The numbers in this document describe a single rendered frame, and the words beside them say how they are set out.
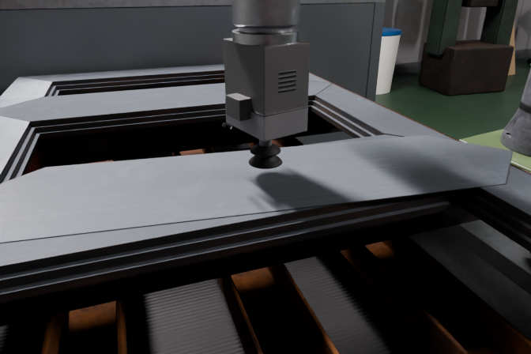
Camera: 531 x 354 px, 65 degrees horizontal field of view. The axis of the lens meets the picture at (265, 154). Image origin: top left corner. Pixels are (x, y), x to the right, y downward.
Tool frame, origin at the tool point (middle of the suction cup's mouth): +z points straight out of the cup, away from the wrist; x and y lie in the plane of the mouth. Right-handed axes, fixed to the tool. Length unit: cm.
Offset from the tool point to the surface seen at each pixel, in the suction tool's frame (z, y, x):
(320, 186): 1.9, 6.4, 3.7
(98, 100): 2, -50, -8
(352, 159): 1.9, 2.8, 13.0
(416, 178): 1.9, 11.9, 15.2
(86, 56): -2, -84, -1
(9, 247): 2.0, -1.3, -28.7
